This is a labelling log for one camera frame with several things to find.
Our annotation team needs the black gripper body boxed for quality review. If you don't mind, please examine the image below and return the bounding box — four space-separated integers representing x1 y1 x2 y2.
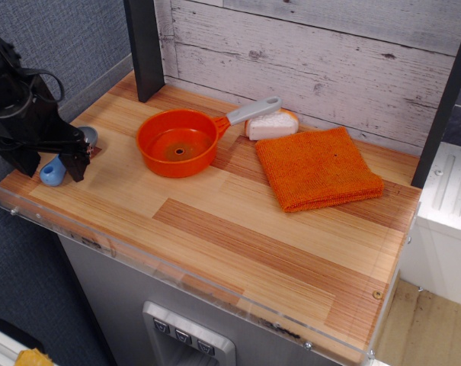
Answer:
0 68 92 156

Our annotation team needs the white toy sink unit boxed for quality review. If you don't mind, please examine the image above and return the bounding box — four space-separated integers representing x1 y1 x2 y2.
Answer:
399 143 461 304

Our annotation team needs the blue and grey scoop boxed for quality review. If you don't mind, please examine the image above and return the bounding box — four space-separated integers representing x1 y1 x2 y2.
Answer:
40 126 98 187

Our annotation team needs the clear acrylic table guard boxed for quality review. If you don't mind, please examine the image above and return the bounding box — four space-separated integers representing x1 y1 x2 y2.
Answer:
0 55 421 366

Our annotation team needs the grey toy fridge cabinet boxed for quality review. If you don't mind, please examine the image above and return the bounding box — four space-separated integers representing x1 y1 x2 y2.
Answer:
57 233 341 366

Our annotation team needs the dark grey left post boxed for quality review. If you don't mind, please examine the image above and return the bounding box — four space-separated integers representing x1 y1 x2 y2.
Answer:
123 0 165 102

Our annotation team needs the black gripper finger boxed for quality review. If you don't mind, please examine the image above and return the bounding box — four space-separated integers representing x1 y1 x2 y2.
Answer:
59 153 90 182
0 143 40 177

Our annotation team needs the dark grey right post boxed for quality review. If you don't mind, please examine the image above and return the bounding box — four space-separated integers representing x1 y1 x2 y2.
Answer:
411 42 461 188

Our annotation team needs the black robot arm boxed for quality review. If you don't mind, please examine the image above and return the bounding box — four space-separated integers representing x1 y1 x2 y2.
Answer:
0 37 90 182

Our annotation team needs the orange pot with grey handle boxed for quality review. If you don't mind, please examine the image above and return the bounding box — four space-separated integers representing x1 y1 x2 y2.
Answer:
136 96 283 178

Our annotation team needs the orange folded cloth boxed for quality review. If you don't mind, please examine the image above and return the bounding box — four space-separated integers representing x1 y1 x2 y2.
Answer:
255 127 384 213

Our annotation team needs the white and orange cheese wedge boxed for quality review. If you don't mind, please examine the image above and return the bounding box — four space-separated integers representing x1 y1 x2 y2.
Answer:
245 108 299 141

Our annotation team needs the dark grey post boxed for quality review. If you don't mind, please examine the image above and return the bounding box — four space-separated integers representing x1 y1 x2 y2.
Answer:
411 42 461 188
123 0 165 102

